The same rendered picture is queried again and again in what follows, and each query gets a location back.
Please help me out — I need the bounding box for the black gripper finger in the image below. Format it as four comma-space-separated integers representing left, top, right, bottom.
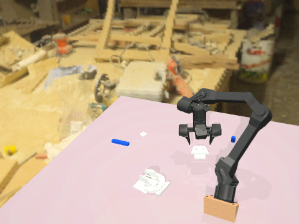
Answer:
182, 132, 190, 145
209, 134, 218, 145

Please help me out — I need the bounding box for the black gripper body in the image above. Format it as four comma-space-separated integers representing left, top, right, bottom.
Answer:
179, 118, 222, 136

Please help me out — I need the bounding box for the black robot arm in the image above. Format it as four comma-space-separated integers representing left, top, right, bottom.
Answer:
177, 88, 273, 203

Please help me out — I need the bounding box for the blue rectangular bar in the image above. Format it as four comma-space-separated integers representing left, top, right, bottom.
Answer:
112, 139, 130, 146

